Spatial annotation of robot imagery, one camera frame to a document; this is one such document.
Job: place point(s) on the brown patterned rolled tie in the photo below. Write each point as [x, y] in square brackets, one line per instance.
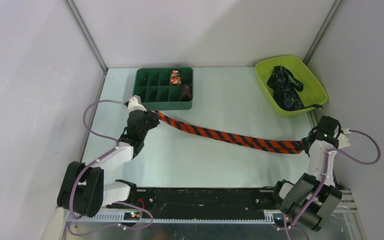
[186, 93]

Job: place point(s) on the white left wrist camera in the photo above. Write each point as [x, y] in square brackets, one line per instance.
[135, 104]

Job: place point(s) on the right corner aluminium post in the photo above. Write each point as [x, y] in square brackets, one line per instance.
[322, 30]

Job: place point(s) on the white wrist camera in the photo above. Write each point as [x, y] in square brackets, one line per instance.
[343, 139]
[135, 104]

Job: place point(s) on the green compartment organizer tray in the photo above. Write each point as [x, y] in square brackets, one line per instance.
[153, 87]

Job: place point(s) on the lime green plastic bin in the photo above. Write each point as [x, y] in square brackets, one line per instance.
[313, 92]

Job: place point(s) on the left corner aluminium post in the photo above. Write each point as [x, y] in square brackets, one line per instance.
[86, 34]

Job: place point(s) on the orange navy striped tie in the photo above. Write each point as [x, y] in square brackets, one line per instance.
[290, 147]

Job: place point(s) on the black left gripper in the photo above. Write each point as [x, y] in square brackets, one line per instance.
[153, 116]

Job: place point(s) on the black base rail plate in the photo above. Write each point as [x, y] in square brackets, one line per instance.
[207, 204]

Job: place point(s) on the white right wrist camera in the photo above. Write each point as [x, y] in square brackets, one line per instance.
[343, 139]

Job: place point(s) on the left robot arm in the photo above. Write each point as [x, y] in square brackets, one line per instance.
[84, 191]

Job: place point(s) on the navy floral gold tie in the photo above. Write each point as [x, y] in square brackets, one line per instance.
[286, 88]

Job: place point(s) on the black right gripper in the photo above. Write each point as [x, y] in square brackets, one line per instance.
[305, 145]

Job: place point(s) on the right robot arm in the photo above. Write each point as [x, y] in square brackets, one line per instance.
[314, 197]

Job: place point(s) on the corner aluminium post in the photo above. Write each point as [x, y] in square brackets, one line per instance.
[322, 30]
[86, 34]

